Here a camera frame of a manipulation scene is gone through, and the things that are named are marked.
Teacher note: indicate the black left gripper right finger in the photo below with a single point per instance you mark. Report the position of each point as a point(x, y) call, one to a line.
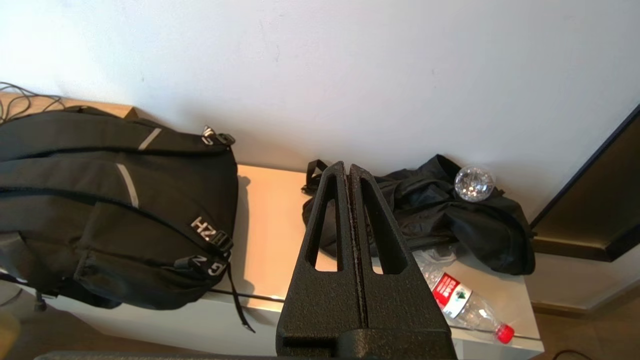
point(400, 305)

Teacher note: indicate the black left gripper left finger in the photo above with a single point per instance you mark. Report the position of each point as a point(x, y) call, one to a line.
point(320, 300)

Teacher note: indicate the clear plastic wrapper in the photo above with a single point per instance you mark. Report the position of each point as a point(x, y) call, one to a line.
point(435, 257)

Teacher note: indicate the red labelled water bottle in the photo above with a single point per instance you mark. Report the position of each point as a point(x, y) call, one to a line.
point(460, 300)

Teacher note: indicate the black cloth bag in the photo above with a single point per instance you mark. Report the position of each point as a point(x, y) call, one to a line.
point(450, 220)

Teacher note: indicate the clear unlabelled water bottle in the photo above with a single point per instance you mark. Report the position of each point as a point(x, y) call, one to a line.
point(474, 183)

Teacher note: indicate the black backpack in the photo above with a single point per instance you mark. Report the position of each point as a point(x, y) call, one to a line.
point(100, 210)

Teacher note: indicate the light wooden desk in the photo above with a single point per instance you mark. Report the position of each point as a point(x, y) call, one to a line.
point(90, 104)

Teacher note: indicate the bronze glass panel black frame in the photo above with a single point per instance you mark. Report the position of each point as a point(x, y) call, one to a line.
point(595, 210)

